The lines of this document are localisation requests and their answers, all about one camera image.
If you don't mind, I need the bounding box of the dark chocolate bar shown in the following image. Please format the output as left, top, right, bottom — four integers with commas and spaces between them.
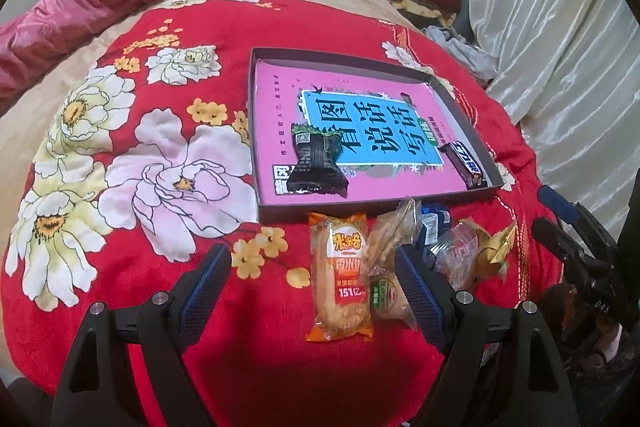
439, 141, 487, 190

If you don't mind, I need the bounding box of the pink blue book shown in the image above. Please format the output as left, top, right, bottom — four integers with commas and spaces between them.
250, 60, 466, 207

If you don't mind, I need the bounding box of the small round pastry packet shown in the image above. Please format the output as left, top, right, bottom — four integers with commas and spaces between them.
370, 271, 416, 331

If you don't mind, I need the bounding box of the dark shallow cardboard box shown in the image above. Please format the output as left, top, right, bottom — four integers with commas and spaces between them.
247, 48, 503, 222

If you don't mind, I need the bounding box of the clear candy packet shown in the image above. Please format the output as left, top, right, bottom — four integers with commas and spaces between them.
430, 222, 480, 291

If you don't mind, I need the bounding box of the white satin curtain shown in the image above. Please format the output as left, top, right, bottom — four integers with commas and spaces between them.
470, 0, 639, 233

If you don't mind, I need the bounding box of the red floral blanket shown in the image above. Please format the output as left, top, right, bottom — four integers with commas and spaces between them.
2, 0, 562, 426

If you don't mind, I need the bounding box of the black green snack packet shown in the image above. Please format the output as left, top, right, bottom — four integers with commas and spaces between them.
286, 124, 348, 197

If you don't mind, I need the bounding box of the orange bread snack packet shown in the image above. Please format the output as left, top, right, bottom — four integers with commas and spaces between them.
306, 212, 373, 343

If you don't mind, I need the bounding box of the blue cookie packet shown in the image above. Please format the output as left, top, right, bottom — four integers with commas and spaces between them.
414, 202, 451, 256

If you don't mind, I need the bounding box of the light crumpled cloth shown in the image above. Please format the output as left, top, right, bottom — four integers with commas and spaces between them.
421, 26, 497, 83

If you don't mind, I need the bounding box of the clear peanut brittle packet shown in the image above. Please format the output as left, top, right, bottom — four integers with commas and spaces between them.
362, 198, 422, 275

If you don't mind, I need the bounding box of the gold yellow snack packet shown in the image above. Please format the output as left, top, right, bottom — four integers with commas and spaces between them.
460, 219, 516, 282

